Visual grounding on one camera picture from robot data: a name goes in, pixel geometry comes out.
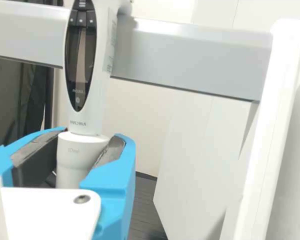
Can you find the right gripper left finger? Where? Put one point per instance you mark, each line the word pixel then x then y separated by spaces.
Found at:
pixel 5 162

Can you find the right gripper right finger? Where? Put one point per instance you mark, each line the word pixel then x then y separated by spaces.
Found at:
pixel 115 180

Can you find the pipette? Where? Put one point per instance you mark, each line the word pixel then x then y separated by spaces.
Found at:
pixel 97 75

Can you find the white pipette stand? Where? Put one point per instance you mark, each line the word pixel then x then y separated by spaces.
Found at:
pixel 190 60

